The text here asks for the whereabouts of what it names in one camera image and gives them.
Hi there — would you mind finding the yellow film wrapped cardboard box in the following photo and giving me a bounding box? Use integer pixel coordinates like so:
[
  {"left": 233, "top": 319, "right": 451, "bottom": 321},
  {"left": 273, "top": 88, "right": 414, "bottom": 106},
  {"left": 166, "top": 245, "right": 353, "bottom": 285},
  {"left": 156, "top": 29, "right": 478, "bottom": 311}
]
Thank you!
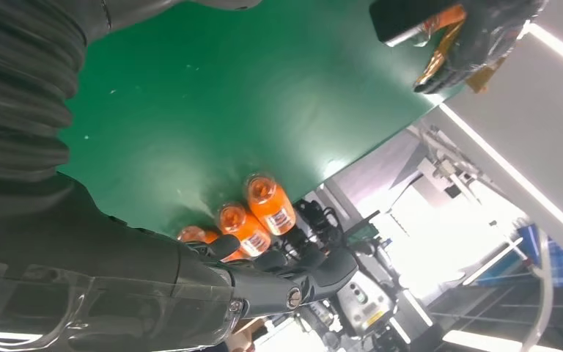
[{"left": 465, "top": 57, "right": 507, "bottom": 94}]

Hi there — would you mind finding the black robot leg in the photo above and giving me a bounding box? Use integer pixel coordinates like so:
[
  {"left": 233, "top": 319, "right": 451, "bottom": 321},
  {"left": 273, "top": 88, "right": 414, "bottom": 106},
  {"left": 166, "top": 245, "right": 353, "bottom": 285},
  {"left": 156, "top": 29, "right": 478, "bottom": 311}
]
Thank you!
[
  {"left": 316, "top": 206, "right": 347, "bottom": 248},
  {"left": 294, "top": 198, "right": 324, "bottom": 235}
]

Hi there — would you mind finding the green table mat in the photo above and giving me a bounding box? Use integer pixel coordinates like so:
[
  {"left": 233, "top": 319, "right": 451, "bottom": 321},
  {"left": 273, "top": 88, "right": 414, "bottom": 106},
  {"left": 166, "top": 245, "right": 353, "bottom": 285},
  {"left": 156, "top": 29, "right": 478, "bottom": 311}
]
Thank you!
[{"left": 58, "top": 0, "right": 462, "bottom": 239}]

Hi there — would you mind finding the grey device with yellow label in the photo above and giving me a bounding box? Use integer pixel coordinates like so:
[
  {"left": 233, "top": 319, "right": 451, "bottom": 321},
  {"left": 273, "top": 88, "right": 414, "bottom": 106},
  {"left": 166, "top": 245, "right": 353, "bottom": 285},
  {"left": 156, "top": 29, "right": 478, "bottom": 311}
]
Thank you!
[{"left": 334, "top": 269, "right": 397, "bottom": 337}]

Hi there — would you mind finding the white metal frame stand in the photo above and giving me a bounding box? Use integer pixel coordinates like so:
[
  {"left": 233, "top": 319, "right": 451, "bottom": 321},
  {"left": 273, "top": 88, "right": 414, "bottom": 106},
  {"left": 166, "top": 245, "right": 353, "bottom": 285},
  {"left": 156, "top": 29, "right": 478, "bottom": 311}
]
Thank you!
[{"left": 405, "top": 121, "right": 511, "bottom": 205}]

